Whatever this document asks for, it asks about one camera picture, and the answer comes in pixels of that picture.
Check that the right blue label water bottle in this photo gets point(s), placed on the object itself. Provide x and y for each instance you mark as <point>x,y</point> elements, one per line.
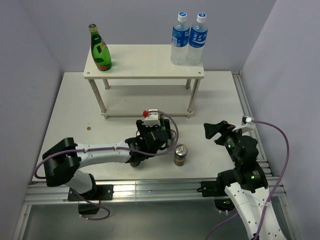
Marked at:
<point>197,39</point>

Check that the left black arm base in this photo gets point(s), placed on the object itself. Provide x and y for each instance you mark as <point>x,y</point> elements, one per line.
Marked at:
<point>103,192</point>

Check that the aluminium front rail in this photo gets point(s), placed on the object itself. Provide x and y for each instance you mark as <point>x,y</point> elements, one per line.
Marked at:
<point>123,191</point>

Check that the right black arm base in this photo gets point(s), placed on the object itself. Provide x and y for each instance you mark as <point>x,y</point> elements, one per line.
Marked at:
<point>221,200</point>

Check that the aluminium right side rail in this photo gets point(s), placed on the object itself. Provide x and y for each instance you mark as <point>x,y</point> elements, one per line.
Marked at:
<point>246,109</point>

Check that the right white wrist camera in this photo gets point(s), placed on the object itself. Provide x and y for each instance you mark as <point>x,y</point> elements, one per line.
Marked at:
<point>247,125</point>

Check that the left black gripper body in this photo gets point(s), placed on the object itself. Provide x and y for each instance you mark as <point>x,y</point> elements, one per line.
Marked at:
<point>147,130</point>

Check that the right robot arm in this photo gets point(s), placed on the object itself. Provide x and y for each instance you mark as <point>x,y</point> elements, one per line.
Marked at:
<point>246,184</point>

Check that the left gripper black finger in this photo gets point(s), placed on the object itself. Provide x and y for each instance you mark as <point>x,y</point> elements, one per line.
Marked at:
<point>167,126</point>
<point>139,125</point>

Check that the green glass bottle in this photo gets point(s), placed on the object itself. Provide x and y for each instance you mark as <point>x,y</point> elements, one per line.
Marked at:
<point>163,122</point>
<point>99,50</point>

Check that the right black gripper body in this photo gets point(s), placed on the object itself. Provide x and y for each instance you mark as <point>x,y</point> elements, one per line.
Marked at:
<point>228,138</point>

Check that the black gold can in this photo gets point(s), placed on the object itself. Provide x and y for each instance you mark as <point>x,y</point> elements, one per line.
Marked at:
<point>180,154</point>
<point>135,164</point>

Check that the white two-tier shelf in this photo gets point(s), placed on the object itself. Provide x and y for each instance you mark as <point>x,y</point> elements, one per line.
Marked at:
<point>142,77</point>

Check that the blue label water bottle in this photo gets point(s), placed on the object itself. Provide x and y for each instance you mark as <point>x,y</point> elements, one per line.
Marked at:
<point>197,39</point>
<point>179,39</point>

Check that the left blue label water bottle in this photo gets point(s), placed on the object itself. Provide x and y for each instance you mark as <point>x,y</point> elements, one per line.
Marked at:
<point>179,39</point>

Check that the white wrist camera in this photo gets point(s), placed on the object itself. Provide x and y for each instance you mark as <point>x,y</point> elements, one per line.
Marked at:
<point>151,118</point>
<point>247,125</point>

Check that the aluminium rail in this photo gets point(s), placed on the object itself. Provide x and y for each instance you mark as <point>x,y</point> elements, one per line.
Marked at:
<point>123,191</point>
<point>246,109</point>

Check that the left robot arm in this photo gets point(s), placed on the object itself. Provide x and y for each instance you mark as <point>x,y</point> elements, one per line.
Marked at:
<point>63,162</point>

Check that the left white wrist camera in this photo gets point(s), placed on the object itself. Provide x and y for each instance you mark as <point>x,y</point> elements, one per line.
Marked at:
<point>151,118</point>

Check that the green glass bottle front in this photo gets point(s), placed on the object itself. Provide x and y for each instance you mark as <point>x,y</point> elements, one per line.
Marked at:
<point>99,50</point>

